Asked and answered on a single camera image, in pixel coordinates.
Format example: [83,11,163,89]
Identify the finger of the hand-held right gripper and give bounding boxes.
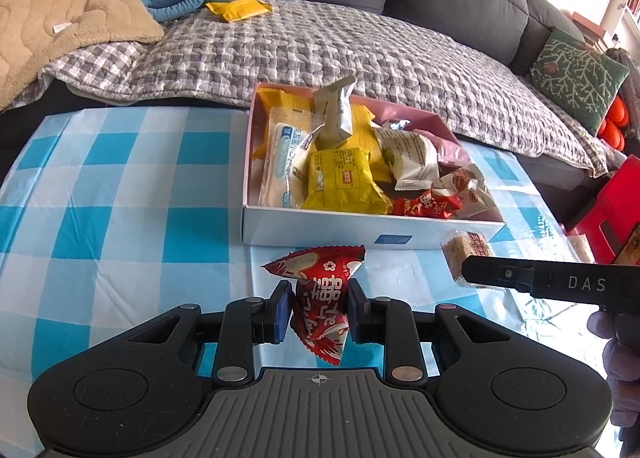
[461,255,535,295]

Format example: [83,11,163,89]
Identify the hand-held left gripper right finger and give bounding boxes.
[347,278,521,385]

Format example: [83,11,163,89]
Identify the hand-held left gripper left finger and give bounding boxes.
[120,281,293,385]

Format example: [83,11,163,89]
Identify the clear nougat packet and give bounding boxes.
[440,231,497,289]

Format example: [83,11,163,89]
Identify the red white candy packet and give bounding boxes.
[391,187,464,220]
[261,244,367,368]

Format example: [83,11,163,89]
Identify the pink cardboard box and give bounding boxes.
[241,82,507,250]

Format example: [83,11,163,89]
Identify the clear packet red round label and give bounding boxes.
[432,163,497,220]

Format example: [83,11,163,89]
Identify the pink wafer packet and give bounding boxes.
[434,132,472,170]

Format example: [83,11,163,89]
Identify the small yellow packet red label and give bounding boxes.
[301,147,394,215]

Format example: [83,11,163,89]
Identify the white packet grey text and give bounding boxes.
[381,125,442,192]

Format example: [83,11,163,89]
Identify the white packet blue print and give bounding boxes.
[259,107,323,210]

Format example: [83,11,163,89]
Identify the large yellow snack packet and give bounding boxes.
[349,105,397,185]
[251,87,302,160]

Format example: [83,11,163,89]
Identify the person's right hand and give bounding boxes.
[587,311,640,441]

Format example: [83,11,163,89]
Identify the floral cloth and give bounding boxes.
[564,232,602,265]

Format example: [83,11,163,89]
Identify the dark brown box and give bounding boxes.
[612,225,640,267]

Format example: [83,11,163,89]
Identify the red plastic stool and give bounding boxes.
[566,155,640,265]

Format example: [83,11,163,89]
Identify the orange plush toy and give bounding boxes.
[596,95,629,150]

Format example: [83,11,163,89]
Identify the blue checked tablecloth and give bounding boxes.
[0,106,603,458]

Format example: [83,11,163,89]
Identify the green patterned cushion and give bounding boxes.
[529,27,631,137]

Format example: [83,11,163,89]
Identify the dark clothing pile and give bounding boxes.
[604,45,640,114]

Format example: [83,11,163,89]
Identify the grey checked quilt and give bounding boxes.
[37,0,616,179]

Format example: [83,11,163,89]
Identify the reddish books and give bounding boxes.
[569,11,609,48]

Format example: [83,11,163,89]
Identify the white bookshelf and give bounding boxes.
[614,0,640,36]

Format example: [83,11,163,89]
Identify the flat yellow packet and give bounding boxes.
[205,0,275,24]

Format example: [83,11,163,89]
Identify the beige fleece blanket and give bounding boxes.
[0,0,165,112]

